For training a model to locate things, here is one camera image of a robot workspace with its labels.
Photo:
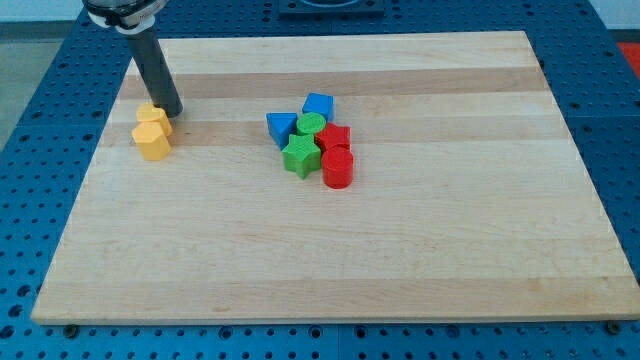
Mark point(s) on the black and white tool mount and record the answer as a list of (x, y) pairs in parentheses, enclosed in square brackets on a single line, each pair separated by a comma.
[(126, 16)]

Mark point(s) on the green star block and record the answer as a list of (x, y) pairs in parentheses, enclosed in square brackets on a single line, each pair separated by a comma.
[(301, 155)]

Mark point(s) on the blue triangle block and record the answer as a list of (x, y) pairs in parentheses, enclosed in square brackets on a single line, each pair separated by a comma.
[(280, 126)]

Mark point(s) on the blue cube block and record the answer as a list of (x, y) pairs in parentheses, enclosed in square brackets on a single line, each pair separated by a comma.
[(322, 104)]

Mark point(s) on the red circle block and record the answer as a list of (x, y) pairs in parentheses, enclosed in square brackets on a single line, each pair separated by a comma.
[(338, 167)]

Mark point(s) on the yellow hexagon block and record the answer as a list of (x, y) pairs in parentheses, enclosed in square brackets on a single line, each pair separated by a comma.
[(151, 141)]

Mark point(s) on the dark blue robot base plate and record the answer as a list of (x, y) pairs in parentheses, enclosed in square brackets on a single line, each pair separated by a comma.
[(290, 8)]

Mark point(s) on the green circle block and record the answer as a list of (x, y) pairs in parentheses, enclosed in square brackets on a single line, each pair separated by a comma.
[(310, 123)]

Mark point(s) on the light wooden board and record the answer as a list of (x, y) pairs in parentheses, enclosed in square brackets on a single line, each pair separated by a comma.
[(469, 201)]

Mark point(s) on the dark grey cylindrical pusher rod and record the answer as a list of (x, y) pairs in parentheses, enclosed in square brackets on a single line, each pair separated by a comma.
[(153, 68)]

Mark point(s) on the yellow heart block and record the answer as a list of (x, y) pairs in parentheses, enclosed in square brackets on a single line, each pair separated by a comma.
[(148, 112)]

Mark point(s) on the red star block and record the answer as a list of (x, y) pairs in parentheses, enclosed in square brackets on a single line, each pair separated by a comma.
[(333, 135)]

